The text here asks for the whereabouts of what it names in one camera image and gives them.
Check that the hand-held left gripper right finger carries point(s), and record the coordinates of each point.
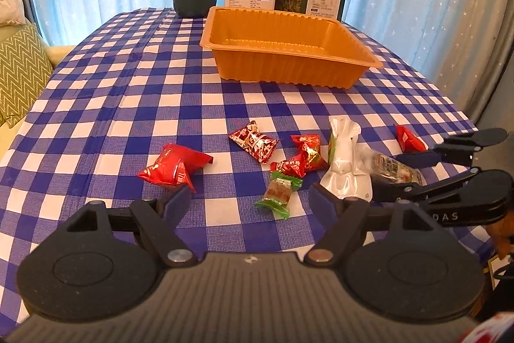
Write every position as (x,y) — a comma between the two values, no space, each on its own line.
(323,200)

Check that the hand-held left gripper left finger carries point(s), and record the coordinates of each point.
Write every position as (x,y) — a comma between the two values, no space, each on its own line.
(178,203)

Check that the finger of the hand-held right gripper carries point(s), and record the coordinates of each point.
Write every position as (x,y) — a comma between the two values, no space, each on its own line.
(441,192)
(419,158)

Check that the plain red snack packet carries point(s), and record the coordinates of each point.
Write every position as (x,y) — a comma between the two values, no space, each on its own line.
(407,140)

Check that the clear brown snack packet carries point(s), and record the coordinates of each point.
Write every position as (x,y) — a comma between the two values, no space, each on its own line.
(391,168)

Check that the large red snack packet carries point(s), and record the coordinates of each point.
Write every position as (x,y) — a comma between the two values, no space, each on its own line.
(172,166)

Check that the white snack packet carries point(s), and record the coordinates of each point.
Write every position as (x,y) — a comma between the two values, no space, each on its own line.
(345,162)

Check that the green candy packet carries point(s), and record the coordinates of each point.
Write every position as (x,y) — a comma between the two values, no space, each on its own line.
(277,194)

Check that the small red candy packet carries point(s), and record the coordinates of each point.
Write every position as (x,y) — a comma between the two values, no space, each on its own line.
(287,167)

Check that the red snowflake candy packet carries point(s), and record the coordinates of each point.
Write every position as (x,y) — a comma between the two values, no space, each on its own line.
(309,152)

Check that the red white patterned candy packet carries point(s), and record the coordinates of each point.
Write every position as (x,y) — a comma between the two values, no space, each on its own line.
(255,142)

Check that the orange plastic tray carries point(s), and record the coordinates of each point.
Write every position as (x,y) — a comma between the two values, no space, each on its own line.
(289,45)

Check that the person's right hand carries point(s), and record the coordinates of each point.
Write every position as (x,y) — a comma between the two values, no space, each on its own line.
(500,240)

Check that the blue white checkered tablecloth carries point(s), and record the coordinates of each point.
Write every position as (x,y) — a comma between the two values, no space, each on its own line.
(120,86)

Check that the cream sofa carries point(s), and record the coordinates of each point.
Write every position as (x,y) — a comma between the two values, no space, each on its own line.
(56,53)

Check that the green zigzag cushion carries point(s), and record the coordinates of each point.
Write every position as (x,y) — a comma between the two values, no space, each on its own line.
(22,69)

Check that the white cushion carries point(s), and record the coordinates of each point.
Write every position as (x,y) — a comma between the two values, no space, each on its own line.
(11,3)

